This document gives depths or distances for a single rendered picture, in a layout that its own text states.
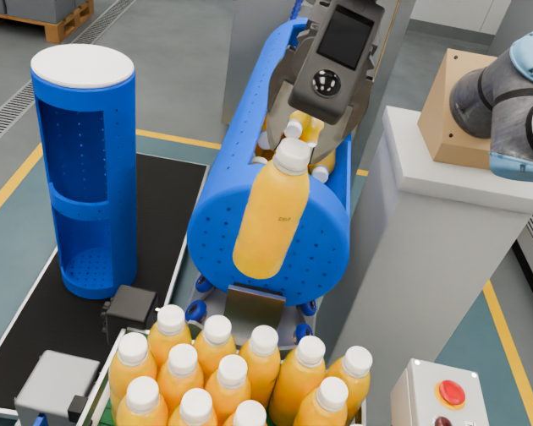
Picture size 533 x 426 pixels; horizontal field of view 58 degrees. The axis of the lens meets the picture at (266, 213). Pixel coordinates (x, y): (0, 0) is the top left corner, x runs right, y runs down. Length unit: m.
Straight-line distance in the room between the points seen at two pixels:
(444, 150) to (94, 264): 1.46
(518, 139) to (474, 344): 1.62
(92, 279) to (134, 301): 1.18
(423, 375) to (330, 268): 0.23
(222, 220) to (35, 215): 1.87
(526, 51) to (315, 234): 0.48
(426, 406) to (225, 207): 0.41
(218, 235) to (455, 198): 0.52
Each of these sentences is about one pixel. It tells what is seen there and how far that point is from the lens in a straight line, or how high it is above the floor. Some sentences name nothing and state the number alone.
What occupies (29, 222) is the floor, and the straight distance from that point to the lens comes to 2.57.
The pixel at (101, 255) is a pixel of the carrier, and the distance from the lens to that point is 2.13.
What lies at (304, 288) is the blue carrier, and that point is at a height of 1.03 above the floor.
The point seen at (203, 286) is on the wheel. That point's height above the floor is 0.97.
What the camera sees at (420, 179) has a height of 1.15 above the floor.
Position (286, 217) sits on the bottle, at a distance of 0.56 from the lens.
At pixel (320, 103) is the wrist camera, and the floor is 1.50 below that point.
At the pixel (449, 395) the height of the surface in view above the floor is 1.11.
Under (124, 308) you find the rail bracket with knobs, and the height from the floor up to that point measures 1.00.
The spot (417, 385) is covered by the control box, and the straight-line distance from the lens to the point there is 0.75.
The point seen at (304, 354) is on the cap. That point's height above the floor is 1.09.
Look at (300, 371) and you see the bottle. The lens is 0.75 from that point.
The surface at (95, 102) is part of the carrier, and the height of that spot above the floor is 0.99.
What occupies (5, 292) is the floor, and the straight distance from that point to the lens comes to 2.28.
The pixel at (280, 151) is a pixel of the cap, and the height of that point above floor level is 1.39.
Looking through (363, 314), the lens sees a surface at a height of 0.69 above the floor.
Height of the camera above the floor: 1.67
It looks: 39 degrees down
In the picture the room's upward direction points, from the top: 12 degrees clockwise
